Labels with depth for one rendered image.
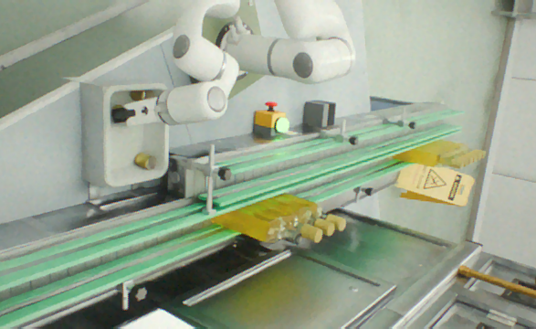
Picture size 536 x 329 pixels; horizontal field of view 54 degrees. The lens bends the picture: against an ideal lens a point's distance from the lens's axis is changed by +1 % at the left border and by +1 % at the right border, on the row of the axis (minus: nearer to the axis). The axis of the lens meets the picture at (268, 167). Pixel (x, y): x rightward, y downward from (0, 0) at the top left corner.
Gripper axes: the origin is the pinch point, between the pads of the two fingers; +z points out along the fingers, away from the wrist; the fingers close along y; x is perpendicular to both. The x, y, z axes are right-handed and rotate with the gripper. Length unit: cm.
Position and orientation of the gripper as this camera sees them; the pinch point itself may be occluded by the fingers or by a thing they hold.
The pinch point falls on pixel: (127, 114)
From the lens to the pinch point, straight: 121.7
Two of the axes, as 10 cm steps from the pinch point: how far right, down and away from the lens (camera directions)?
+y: 6.2, -1.9, 7.6
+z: -7.7, 0.3, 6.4
